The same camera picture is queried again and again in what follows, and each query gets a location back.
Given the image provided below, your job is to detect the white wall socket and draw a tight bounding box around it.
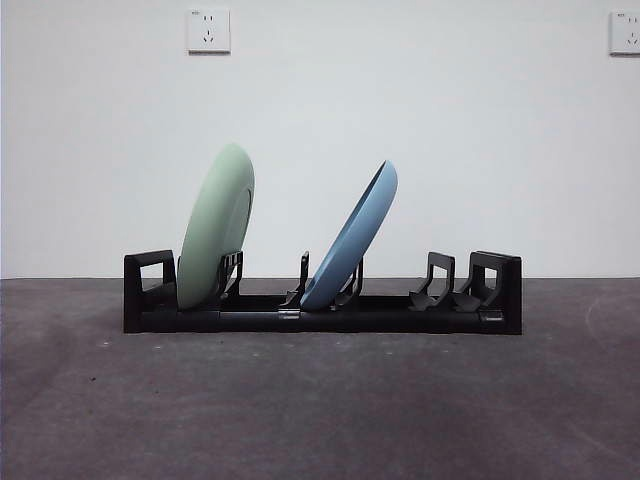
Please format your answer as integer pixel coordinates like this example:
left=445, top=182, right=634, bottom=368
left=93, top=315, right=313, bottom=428
left=187, top=8, right=232, bottom=55
left=608, top=10, right=640, bottom=57

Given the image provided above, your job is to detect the green round plate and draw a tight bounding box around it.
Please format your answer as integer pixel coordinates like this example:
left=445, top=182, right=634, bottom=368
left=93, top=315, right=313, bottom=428
left=175, top=143, right=257, bottom=311

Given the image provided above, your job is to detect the blue round plate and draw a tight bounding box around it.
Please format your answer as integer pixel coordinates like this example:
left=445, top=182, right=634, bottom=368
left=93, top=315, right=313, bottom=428
left=298, top=159, right=399, bottom=310

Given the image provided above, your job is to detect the black plastic plate rack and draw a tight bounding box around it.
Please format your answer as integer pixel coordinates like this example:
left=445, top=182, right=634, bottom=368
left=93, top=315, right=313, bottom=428
left=123, top=249, right=524, bottom=335

